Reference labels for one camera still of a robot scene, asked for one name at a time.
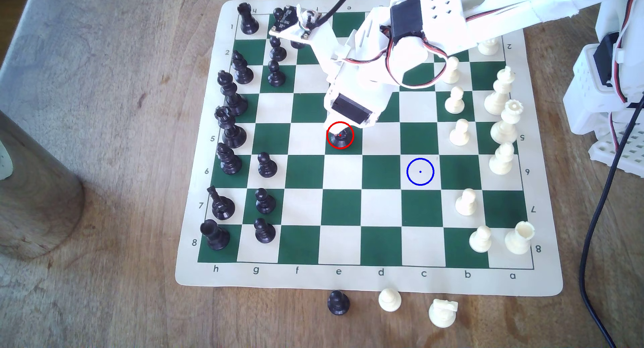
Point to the black chess bishop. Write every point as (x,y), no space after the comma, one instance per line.
(243,72)
(230,163)

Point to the black chess queen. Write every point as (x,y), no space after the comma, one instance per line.
(232,134)

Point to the white chess king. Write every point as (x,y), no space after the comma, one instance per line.
(498,101)

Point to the white chess bishop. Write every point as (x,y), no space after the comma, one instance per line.
(501,162)

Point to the gripper camera circuit board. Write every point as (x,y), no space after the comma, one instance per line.
(302,23)

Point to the white chess knight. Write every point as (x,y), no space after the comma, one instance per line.
(441,315)
(488,48)

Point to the black chess king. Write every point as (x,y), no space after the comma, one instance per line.
(234,101)

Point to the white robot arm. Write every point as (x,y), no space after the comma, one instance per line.
(483,11)

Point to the white chess rook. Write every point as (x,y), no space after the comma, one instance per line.
(518,241)

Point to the black chess rook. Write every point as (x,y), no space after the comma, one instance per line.
(247,21)
(216,238)

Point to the black chess knight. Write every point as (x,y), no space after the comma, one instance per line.
(223,207)
(341,141)

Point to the white chess queen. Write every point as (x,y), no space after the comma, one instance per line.
(504,130)

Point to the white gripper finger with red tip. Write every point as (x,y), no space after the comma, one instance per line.
(372,120)
(334,116)

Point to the black chess pawn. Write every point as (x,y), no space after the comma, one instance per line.
(267,168)
(277,15)
(276,76)
(277,51)
(265,203)
(264,232)
(338,303)

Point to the green white chess mat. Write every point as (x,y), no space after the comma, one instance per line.
(342,207)

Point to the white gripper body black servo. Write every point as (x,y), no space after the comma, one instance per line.
(352,113)

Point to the white chess pawn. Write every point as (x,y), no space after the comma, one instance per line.
(466,204)
(451,74)
(459,136)
(480,241)
(455,104)
(390,300)

